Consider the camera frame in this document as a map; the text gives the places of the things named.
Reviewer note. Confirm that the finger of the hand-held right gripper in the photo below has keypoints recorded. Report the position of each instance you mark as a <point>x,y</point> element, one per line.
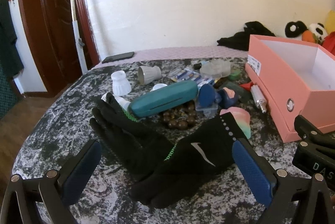
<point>314,132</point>

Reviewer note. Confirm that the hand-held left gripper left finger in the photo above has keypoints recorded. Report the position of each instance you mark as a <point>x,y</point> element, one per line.
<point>81,169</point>

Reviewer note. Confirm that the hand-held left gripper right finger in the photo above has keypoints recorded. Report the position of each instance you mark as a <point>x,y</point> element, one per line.
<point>251,171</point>

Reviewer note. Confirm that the black glove with green trim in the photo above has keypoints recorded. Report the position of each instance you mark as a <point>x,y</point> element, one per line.
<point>125,132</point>

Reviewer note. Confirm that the black glove with grey logo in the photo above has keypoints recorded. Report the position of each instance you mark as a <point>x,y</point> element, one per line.
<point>188,161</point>

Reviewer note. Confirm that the pink cardboard box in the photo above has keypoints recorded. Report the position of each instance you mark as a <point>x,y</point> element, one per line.
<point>277,77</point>

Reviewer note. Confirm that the white plastic jar with cap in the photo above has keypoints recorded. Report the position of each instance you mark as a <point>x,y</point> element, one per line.
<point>123,102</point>

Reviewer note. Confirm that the white ribbed plastic jar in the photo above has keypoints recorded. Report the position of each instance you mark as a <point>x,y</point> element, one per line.
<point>121,84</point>

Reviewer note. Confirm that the teal glasses case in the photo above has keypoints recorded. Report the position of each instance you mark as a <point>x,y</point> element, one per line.
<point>162,98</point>

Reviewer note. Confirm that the silver metal cylinder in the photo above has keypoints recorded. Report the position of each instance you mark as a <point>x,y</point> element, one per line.
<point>258,98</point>

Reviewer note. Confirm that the navy and pink sponge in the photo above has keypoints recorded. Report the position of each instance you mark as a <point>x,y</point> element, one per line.
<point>229,97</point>

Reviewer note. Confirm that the dark green wallet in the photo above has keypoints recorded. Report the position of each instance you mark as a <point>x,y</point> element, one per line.
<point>242,93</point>

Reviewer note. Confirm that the red funnel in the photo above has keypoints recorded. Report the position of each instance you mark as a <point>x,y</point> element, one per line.
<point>246,87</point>

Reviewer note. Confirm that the blue sponge in clear case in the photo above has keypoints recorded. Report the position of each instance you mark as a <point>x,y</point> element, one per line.
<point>206,96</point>

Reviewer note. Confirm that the panda plush with carrot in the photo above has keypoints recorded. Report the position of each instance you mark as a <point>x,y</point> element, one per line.
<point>315,31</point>

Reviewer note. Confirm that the green patterned cloth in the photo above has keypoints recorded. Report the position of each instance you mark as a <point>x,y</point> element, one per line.
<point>7,96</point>

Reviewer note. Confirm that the black and white plush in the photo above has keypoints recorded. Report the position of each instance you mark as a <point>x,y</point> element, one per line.
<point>294,29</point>

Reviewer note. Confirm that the yellow pillow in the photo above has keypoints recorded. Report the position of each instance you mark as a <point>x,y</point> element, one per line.
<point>331,21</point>

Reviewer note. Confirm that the small white lid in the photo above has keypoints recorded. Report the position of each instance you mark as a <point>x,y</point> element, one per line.
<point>159,87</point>

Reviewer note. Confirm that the grey ribbed cup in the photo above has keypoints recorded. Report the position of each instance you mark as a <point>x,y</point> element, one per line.
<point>150,74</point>

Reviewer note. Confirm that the black smartphone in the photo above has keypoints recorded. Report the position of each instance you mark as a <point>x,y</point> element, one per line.
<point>117,57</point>

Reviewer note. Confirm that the black clothes pile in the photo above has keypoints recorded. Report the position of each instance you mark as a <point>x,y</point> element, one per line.
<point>243,38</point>

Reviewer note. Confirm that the battery blister pack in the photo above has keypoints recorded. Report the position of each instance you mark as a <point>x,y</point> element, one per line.
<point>183,75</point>

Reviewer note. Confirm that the small dark bottle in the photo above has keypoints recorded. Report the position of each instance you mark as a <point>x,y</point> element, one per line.
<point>200,65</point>

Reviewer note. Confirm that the pink bed sheet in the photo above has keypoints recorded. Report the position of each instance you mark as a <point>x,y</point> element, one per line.
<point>170,52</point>

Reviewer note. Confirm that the dark hanging coat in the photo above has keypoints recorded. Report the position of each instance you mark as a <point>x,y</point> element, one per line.
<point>7,38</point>

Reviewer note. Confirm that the white metal pole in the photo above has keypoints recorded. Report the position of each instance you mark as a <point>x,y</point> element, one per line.
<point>76,17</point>

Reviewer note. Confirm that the dark wooden door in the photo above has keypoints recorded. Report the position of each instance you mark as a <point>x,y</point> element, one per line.
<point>49,17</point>

